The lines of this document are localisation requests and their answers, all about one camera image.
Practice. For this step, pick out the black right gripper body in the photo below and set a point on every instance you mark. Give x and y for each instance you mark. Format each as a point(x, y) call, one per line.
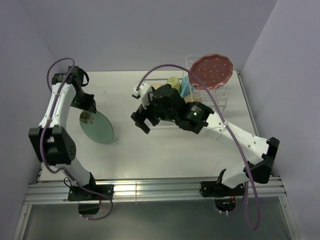
point(153, 110)

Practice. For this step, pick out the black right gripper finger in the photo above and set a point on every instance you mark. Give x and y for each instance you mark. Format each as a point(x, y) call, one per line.
point(143, 126)
point(138, 117)

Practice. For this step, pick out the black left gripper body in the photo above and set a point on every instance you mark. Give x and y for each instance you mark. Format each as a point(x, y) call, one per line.
point(88, 102)

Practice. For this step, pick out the green ceramic plate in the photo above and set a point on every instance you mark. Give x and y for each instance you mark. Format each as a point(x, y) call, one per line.
point(96, 126)

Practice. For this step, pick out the yellow ceramic mug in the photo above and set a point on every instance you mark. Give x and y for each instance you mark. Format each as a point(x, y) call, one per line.
point(174, 82)

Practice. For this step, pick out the blue ceramic mug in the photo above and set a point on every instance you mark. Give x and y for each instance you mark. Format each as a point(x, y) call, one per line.
point(185, 87)

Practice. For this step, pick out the beige ceramic bowl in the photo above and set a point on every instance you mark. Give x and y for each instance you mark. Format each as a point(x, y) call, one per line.
point(192, 98)

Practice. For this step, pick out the pink dotted plate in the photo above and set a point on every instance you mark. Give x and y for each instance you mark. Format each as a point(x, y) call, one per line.
point(213, 69)

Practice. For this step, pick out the metal tin cup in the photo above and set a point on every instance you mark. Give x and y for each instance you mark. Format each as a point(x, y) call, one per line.
point(155, 86)

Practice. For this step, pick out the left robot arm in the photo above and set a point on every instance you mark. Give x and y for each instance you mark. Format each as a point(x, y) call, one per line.
point(51, 142)

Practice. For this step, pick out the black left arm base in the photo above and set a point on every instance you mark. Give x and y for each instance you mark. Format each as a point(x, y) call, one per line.
point(89, 203)

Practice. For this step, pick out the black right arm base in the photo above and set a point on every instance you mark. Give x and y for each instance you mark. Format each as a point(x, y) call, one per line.
point(218, 190)

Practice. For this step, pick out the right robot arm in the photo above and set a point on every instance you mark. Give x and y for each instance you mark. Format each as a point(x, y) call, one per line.
point(259, 152)

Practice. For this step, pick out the white wire dish rack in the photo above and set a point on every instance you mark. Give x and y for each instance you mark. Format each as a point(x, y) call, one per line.
point(207, 95)

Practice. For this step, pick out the aluminium frame rail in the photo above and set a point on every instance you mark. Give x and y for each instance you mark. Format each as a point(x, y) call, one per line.
point(136, 190)

